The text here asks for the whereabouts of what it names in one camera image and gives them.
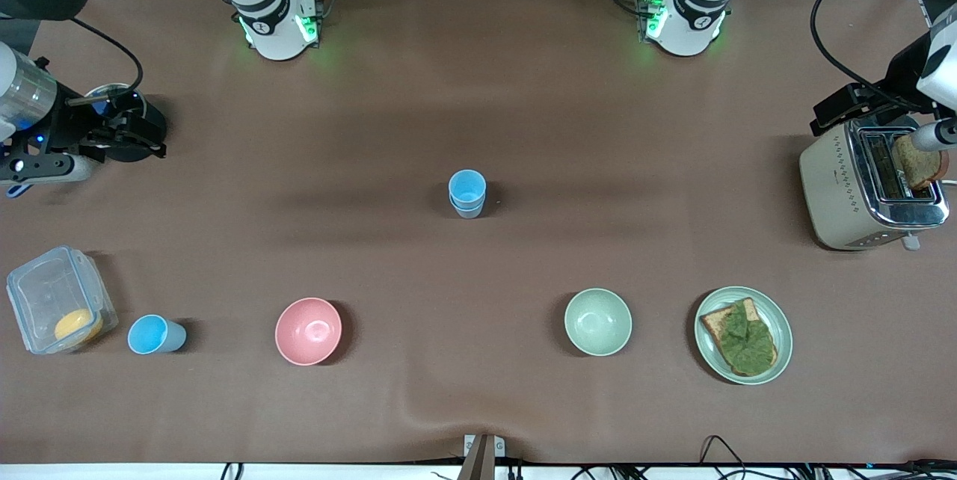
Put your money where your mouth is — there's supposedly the clear plastic food container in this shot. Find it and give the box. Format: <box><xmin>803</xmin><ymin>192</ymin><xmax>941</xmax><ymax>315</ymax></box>
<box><xmin>6</xmin><ymin>244</ymin><xmax>120</xmax><ymax>356</ymax></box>

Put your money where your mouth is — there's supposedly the brown bread slice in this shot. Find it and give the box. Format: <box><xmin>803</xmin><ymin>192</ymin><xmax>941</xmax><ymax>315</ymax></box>
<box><xmin>893</xmin><ymin>135</ymin><xmax>950</xmax><ymax>191</ymax></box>

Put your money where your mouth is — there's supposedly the glass pot lid blue knob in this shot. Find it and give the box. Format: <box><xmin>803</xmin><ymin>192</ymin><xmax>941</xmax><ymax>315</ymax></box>
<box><xmin>82</xmin><ymin>83</ymin><xmax>144</xmax><ymax>120</ymax></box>

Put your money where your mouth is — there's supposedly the blue plastic cup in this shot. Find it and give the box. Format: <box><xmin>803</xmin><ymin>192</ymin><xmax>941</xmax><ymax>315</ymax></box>
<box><xmin>448</xmin><ymin>169</ymin><xmax>488</xmax><ymax>206</ymax></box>
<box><xmin>126</xmin><ymin>314</ymin><xmax>188</xmax><ymax>356</ymax></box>
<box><xmin>449</xmin><ymin>196</ymin><xmax>487</xmax><ymax>221</ymax></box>

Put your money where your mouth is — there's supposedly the black pot blue handle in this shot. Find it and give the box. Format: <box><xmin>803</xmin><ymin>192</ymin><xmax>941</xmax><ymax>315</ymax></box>
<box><xmin>6</xmin><ymin>82</ymin><xmax>168</xmax><ymax>200</ymax></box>

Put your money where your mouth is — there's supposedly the round yellow orange food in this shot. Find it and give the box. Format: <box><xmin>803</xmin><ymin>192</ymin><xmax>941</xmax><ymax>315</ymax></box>
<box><xmin>53</xmin><ymin>307</ymin><xmax>105</xmax><ymax>344</ymax></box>

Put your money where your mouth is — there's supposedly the pale green bowl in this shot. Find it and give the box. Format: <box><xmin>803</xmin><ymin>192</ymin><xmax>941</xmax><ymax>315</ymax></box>
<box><xmin>564</xmin><ymin>287</ymin><xmax>633</xmax><ymax>357</ymax></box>

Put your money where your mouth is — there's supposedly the black looped floor cable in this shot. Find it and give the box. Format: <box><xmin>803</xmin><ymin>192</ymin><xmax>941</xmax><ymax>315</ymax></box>
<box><xmin>698</xmin><ymin>434</ymin><xmax>750</xmax><ymax>480</ymax></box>

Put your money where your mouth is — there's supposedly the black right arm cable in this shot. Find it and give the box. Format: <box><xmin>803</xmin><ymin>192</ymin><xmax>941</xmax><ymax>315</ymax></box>
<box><xmin>70</xmin><ymin>16</ymin><xmax>144</xmax><ymax>104</ymax></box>

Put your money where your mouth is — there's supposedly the brown toast slice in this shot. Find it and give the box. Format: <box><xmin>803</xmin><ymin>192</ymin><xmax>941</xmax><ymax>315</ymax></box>
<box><xmin>700</xmin><ymin>298</ymin><xmax>779</xmax><ymax>378</ymax></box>

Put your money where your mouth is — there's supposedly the pink bowl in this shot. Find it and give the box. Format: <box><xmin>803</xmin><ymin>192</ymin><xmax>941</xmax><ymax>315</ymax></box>
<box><xmin>274</xmin><ymin>297</ymin><xmax>343</xmax><ymax>367</ymax></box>

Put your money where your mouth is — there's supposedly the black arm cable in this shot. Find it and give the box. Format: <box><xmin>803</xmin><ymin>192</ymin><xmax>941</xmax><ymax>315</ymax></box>
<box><xmin>70</xmin><ymin>16</ymin><xmax>144</xmax><ymax>104</ymax></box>
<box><xmin>810</xmin><ymin>0</ymin><xmax>957</xmax><ymax>116</ymax></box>

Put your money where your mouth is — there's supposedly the green lettuce leaf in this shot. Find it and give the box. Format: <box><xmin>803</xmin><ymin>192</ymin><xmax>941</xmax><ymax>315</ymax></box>
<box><xmin>721</xmin><ymin>298</ymin><xmax>778</xmax><ymax>375</ymax></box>

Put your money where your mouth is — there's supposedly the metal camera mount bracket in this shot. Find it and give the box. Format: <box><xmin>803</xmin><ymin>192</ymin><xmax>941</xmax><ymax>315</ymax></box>
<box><xmin>461</xmin><ymin>433</ymin><xmax>507</xmax><ymax>480</ymax></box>

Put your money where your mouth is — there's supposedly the beige steel toaster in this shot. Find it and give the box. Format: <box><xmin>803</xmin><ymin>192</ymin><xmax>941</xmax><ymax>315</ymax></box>
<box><xmin>798</xmin><ymin>117</ymin><xmax>951</xmax><ymax>252</ymax></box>

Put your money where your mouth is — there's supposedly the pale green plate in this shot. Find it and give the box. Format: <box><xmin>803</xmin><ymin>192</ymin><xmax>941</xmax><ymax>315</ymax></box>
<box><xmin>693</xmin><ymin>286</ymin><xmax>794</xmax><ymax>387</ymax></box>

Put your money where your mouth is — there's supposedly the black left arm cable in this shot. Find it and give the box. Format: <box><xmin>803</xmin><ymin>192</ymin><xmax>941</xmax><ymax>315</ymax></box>
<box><xmin>810</xmin><ymin>0</ymin><xmax>957</xmax><ymax>116</ymax></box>

